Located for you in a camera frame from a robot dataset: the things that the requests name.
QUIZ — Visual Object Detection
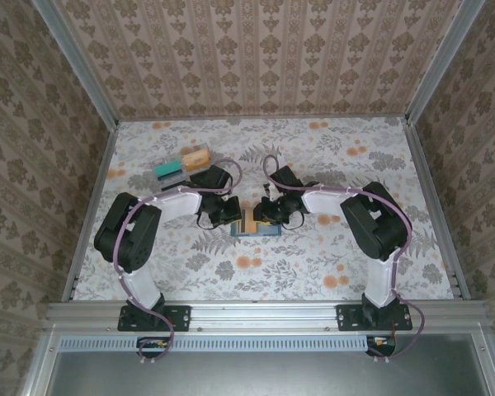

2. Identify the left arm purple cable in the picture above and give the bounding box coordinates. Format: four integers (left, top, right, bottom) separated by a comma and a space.
113, 158, 243, 366

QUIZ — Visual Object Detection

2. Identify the aluminium lower frame rail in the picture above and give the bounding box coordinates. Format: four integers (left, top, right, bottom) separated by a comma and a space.
20, 329, 61, 396
472, 329, 495, 396

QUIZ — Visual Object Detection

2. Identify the aluminium table side rail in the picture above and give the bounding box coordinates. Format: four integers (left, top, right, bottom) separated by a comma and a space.
60, 121, 120, 303
403, 117, 472, 302

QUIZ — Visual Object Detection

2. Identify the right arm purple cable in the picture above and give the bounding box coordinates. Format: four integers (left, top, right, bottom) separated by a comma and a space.
262, 154, 426, 364

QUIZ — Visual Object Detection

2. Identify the aluminium front frame rail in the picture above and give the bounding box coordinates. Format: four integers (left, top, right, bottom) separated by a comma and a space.
44, 299, 491, 332

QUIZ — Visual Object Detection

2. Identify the teal card stack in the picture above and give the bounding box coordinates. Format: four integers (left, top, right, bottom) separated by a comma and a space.
154, 161, 185, 182

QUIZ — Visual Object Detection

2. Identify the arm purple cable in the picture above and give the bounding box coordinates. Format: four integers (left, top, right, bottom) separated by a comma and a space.
262, 154, 426, 364
113, 158, 243, 366

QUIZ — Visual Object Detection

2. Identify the blue folding card holder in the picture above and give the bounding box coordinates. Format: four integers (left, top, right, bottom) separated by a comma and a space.
229, 208, 282, 238

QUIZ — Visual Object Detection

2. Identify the grey metal sheet panel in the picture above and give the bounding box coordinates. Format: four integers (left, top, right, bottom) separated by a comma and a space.
45, 350, 486, 396

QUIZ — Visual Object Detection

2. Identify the aluminium frame post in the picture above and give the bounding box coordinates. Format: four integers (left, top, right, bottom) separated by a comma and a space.
404, 0, 488, 125
31, 0, 120, 127

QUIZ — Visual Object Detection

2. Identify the grey slotted cable duct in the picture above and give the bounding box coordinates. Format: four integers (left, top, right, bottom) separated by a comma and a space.
59, 333, 375, 352

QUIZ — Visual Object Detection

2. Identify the clear plastic organizer box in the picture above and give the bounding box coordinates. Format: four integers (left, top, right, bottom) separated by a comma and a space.
150, 142, 214, 193

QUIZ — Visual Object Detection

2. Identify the aluminium frame rail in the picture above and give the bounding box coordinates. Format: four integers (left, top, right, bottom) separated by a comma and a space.
20, 329, 61, 396
44, 299, 491, 332
472, 329, 495, 396

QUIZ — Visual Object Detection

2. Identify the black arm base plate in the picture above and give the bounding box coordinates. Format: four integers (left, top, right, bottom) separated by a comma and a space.
117, 304, 191, 332
336, 304, 413, 332

